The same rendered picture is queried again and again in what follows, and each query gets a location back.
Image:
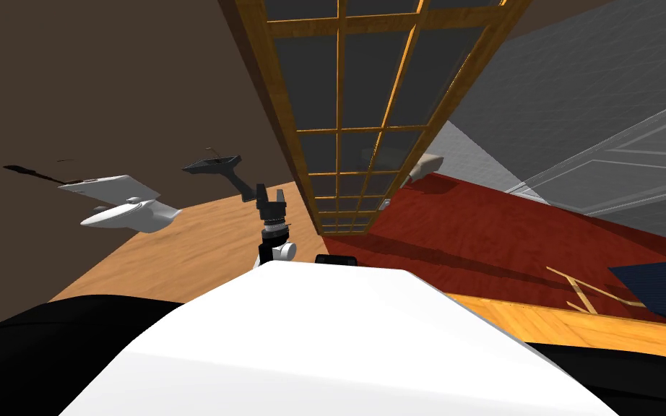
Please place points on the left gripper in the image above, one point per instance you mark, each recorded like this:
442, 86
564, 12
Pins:
270, 209

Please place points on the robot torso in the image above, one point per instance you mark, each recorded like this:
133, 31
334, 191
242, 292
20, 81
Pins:
333, 346

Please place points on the dark blue wooden-framed chair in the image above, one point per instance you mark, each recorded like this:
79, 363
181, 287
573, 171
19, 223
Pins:
662, 286

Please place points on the wooden glazed door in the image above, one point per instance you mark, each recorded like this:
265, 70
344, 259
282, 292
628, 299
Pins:
362, 75

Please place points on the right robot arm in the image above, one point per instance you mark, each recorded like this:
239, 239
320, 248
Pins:
645, 381

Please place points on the white toilet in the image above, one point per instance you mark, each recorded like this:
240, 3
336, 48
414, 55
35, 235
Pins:
131, 211

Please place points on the black wall basin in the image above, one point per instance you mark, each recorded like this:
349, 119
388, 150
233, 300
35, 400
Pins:
213, 164

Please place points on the grey panelled door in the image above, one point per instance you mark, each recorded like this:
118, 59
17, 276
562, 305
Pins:
633, 167

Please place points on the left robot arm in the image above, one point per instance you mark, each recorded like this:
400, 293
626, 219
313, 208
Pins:
50, 358

